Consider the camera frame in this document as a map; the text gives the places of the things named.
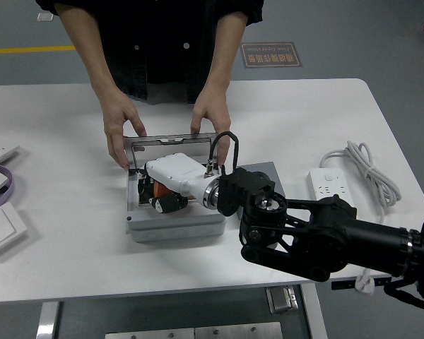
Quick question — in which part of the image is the white power cord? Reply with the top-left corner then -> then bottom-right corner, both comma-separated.
319,140 -> 403,227

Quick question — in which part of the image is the person torso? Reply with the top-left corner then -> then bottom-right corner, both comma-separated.
35,0 -> 264,105

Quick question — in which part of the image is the black table control panel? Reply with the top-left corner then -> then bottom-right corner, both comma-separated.
331,277 -> 393,291

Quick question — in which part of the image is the metal base plate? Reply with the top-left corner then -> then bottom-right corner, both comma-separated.
105,321 -> 283,339

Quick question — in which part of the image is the white power plug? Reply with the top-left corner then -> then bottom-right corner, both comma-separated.
355,273 -> 377,294

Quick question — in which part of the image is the grey enclosure box clear lid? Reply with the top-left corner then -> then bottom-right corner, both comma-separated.
122,132 -> 227,244

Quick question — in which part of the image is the person's left hand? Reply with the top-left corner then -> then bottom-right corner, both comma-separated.
189,83 -> 232,167

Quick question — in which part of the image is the white table leg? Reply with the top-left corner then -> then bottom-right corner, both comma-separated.
300,282 -> 329,339
35,301 -> 63,339

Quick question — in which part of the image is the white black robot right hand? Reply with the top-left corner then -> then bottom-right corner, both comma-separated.
136,153 -> 216,215

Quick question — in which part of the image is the person's right hand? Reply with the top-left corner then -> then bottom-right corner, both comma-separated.
102,90 -> 148,170

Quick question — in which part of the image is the brown floor sign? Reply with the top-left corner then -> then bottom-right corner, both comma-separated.
239,42 -> 304,69

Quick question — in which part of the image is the purple band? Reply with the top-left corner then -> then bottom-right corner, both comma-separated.
0,162 -> 14,213

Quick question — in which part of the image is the grey cube with round hole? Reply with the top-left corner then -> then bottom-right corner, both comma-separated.
235,161 -> 288,222

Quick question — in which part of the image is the metal table bracket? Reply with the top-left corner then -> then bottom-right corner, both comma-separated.
266,285 -> 300,314

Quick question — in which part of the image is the yellow floor tape line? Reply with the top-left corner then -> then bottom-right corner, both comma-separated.
0,44 -> 77,56

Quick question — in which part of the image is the orange cylinder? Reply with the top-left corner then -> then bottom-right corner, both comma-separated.
152,181 -> 174,198

